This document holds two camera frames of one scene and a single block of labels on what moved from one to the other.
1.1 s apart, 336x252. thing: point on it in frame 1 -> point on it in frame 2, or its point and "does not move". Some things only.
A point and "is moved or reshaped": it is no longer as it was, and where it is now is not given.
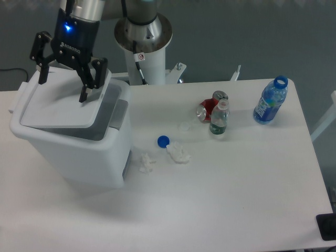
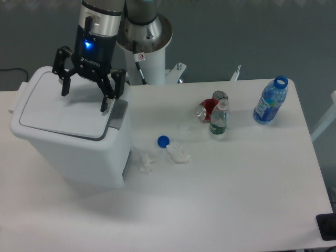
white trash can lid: (55, 104) is moved or reshaped
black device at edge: (326, 224) does not move
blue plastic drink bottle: (273, 95) does not move
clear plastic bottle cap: (185, 127) does not move
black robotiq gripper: (74, 42) -> (94, 54)
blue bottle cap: (163, 141) does not move
